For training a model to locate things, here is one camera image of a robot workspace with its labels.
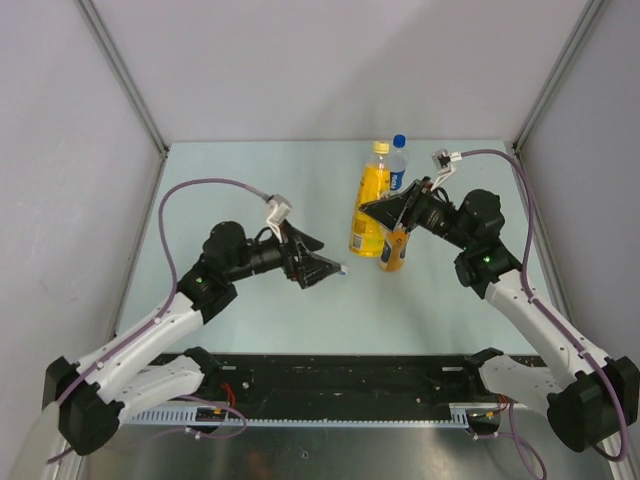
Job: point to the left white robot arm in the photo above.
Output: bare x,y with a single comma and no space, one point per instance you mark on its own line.
98,393

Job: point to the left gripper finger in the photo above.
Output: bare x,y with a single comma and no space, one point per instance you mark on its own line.
311,243
315,268

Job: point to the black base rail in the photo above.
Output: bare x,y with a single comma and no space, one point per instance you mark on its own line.
343,388

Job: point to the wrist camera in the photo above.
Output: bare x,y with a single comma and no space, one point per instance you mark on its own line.
277,210
446,164

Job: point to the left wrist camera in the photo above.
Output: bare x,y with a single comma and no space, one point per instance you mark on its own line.
277,210

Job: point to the clear Pepsi bottle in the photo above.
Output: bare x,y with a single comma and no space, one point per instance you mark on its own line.
397,162

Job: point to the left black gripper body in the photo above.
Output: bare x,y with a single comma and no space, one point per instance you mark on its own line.
290,266

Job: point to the orange Pocari Sweat bottle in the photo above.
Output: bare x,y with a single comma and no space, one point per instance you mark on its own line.
393,255

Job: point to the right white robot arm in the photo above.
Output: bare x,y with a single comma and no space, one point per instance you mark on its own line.
584,393

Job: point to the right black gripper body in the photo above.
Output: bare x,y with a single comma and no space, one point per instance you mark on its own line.
425,208

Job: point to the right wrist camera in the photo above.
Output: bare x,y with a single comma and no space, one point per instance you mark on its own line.
446,164

